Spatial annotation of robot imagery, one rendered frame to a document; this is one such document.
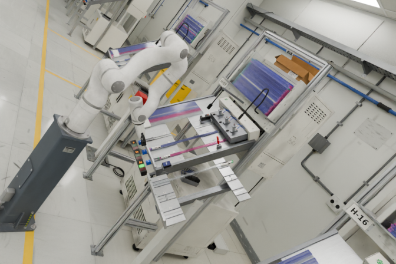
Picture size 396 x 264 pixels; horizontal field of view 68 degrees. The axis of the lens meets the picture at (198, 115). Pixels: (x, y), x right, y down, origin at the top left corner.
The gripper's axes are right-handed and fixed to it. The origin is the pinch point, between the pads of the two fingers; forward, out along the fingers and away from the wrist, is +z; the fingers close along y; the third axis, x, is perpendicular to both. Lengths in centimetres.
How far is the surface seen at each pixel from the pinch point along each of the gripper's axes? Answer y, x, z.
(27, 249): 29, -77, 33
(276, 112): 23, 86, -12
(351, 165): 11, 197, 90
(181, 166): 21.1, 19.2, 12.3
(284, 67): -34, 133, -10
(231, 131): 12, 59, 3
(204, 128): -7.2, 47.3, 10.1
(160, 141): -6.6, 13.3, 10.2
